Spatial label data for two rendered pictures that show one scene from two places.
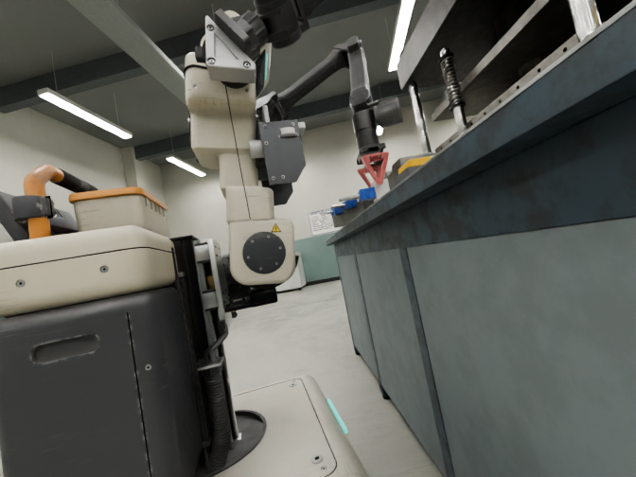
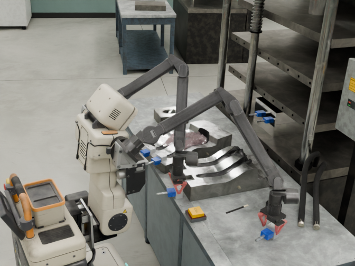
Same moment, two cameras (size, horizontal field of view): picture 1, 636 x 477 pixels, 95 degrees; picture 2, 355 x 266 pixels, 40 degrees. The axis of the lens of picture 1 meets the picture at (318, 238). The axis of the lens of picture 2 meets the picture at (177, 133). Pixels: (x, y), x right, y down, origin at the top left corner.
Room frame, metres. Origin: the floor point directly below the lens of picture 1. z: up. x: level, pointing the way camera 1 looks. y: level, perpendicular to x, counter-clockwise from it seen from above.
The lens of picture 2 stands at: (-1.23, 0.42, 2.21)
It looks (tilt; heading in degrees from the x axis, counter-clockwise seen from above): 27 degrees down; 343
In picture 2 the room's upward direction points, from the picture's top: 2 degrees clockwise
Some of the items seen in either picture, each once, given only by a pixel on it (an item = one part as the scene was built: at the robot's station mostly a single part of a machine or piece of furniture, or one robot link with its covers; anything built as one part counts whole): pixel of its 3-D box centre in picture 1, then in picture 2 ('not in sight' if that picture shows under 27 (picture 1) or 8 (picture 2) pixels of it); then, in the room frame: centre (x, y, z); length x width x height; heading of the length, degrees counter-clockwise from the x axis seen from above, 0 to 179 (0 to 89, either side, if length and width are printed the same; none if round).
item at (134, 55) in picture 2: not in sight; (141, 24); (5.68, -1.02, 0.44); 1.90 x 0.70 x 0.89; 174
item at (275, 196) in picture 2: not in sight; (276, 197); (0.35, -0.52, 1.01); 0.07 x 0.06 x 0.07; 76
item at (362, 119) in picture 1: (365, 123); (179, 159); (0.76, -0.18, 1.02); 0.07 x 0.06 x 0.07; 70
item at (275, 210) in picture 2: not in sight; (273, 209); (0.35, -0.51, 0.95); 0.10 x 0.07 x 0.07; 24
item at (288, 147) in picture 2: not in sight; (299, 123); (1.51, -1.30, 0.76); 1.30 x 0.84 x 0.06; 5
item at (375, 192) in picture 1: (362, 195); (169, 192); (0.76, -0.14, 0.83); 0.13 x 0.05 x 0.05; 89
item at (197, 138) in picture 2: not in sight; (186, 138); (1.19, -0.35, 0.90); 0.26 x 0.18 x 0.08; 112
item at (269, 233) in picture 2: not in sight; (265, 235); (0.34, -0.48, 0.83); 0.13 x 0.05 x 0.05; 114
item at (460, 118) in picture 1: (468, 156); (250, 74); (1.66, -0.94, 1.10); 0.05 x 0.05 x 1.30
